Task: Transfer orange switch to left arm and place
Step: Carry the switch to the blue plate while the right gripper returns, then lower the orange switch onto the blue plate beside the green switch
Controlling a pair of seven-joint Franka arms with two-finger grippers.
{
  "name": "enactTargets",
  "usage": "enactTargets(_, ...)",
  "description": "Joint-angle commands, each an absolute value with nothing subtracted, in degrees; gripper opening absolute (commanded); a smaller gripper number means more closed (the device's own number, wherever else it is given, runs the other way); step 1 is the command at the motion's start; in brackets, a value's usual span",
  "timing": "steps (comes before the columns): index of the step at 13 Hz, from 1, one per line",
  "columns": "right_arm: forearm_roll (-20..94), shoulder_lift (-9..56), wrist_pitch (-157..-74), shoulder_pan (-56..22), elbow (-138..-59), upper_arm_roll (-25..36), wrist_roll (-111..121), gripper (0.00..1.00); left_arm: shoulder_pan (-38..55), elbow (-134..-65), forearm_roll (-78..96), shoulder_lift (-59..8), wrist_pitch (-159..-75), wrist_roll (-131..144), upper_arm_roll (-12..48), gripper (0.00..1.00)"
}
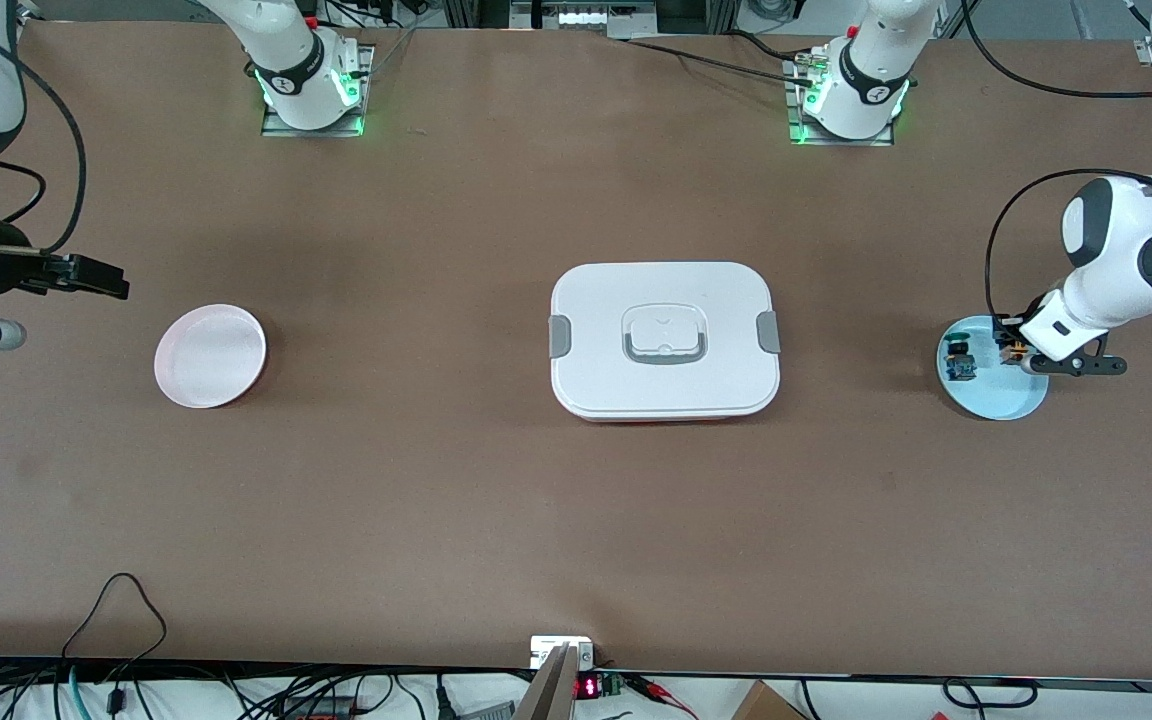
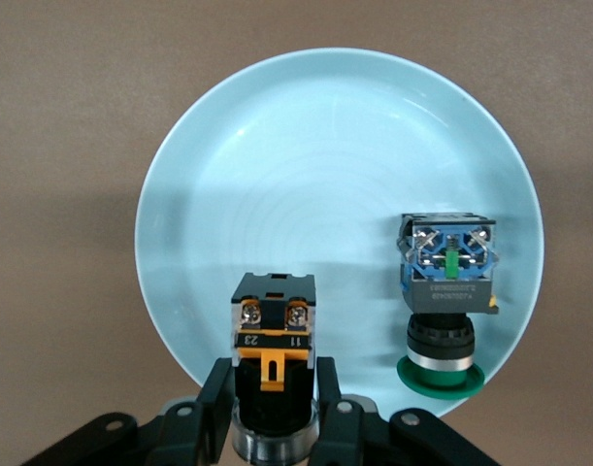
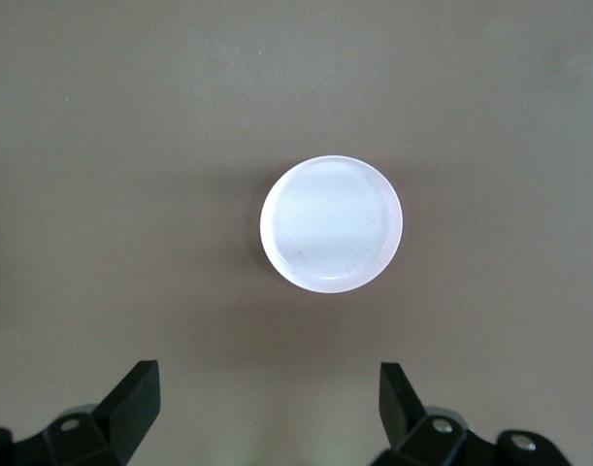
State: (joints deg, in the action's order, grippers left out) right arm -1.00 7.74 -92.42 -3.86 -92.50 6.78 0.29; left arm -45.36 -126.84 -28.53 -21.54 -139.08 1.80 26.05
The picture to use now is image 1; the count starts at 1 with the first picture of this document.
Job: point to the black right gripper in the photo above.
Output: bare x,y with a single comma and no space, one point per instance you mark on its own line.
2,262

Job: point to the orange push button switch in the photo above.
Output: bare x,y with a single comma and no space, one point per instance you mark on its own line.
1016,352

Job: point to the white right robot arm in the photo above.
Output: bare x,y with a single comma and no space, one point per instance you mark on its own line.
286,70

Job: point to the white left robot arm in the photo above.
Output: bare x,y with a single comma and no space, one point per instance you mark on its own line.
1116,260

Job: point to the white lunch box grey latches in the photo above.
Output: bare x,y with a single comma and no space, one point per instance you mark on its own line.
666,390

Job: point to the brown cardboard box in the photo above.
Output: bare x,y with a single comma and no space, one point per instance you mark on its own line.
761,705

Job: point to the small white box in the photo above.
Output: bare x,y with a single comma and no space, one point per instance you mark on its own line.
546,650

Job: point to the light blue round plate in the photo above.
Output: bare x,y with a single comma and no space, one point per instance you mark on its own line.
996,395

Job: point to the pink round plate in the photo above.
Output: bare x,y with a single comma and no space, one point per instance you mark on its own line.
211,355

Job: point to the red clip lead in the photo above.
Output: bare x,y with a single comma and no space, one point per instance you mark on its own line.
656,688

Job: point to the grey equipment rack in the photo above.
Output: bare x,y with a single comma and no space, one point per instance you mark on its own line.
586,15

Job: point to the red LED display module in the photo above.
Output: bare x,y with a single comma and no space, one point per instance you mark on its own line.
588,687

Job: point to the aluminium bar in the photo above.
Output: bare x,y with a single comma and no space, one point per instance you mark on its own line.
551,695

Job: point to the green push button switch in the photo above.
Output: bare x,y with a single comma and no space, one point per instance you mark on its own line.
960,362

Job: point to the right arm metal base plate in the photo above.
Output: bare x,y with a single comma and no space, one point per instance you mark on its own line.
271,127

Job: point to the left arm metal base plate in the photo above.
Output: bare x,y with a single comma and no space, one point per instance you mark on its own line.
841,141

